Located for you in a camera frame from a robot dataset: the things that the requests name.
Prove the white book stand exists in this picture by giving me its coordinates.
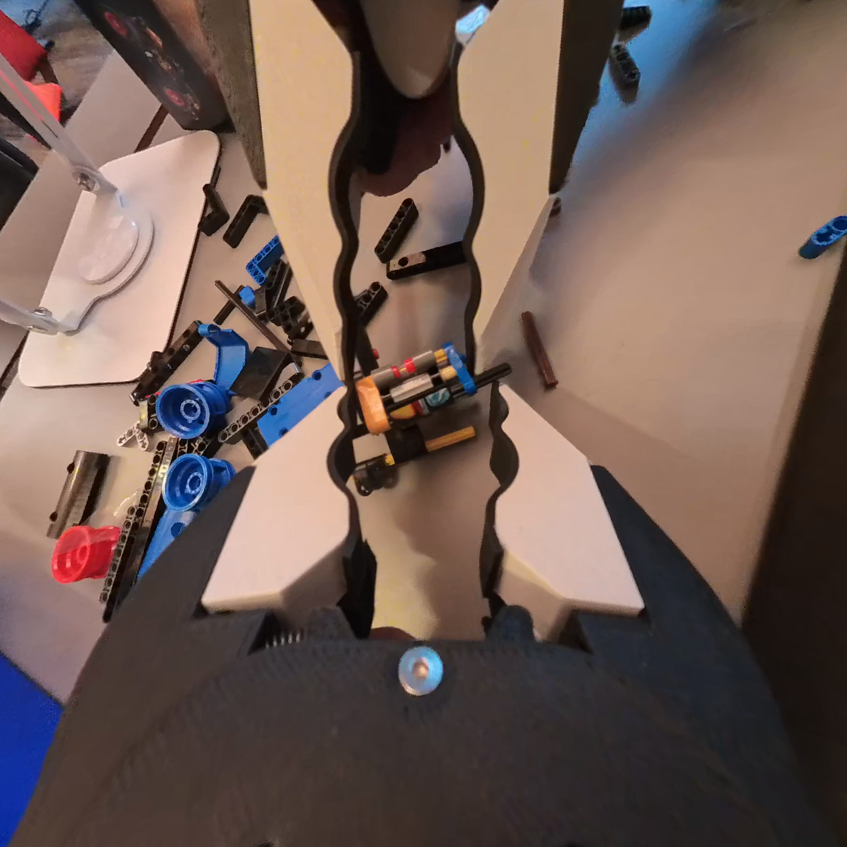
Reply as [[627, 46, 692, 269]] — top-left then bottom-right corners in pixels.
[[0, 53, 222, 389]]

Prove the blue toy wheel hub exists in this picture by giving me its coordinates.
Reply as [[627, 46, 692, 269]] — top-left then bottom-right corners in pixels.
[[155, 380, 229, 439], [162, 453, 236, 512]]

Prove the grey desk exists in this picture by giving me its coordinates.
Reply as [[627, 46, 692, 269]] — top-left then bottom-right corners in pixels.
[[0, 0, 847, 702]]

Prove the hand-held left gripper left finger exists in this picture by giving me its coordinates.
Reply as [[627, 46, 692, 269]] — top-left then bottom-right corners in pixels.
[[200, 387, 378, 641]]

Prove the black curved toy panel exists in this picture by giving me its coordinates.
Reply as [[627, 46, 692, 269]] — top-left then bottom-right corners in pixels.
[[46, 450, 112, 540]]

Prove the brown toy axle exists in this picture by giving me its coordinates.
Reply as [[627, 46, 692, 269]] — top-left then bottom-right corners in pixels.
[[519, 311, 560, 389]]

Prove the toy brick assembly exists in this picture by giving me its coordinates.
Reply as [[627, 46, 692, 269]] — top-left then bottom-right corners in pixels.
[[351, 341, 513, 497]]

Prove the blue curved toy panel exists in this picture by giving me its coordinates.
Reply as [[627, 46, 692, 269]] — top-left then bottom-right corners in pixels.
[[197, 322, 251, 394]]

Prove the person's right hand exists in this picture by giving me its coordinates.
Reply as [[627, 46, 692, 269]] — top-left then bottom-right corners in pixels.
[[360, 93, 454, 199]]

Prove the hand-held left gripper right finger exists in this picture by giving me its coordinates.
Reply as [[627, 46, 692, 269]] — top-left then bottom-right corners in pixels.
[[478, 382, 646, 639]]

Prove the blue long toy panel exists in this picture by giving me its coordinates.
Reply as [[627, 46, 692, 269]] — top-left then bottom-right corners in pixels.
[[135, 510, 199, 583]]

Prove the blue flat toy panel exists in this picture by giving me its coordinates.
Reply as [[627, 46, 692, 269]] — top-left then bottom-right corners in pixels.
[[255, 363, 345, 447]]

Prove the heap of black blue beams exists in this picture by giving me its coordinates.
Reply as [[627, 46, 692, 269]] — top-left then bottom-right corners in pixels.
[[99, 235, 391, 623]]

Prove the black building toy box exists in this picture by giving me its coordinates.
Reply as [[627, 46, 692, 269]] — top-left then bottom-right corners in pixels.
[[73, 0, 232, 131]]

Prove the blue storage bin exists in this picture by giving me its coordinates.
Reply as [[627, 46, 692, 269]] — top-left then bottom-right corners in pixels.
[[0, 652, 64, 841]]

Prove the red toy wheel hub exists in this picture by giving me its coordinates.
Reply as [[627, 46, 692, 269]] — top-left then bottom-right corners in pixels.
[[52, 525, 123, 585]]

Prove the black angled toy beam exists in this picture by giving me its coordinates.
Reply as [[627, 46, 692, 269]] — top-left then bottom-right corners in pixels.
[[197, 182, 231, 238], [221, 194, 269, 249]]

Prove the blue toy connector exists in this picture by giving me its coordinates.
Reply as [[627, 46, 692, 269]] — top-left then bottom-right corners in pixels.
[[442, 343, 479, 398], [797, 215, 847, 260]]

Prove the black short toy beam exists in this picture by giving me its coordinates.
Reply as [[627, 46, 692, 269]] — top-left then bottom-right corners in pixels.
[[374, 197, 420, 263]]

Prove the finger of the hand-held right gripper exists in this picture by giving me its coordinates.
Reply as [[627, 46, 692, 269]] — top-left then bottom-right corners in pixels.
[[453, 0, 566, 398], [248, 0, 364, 388]]

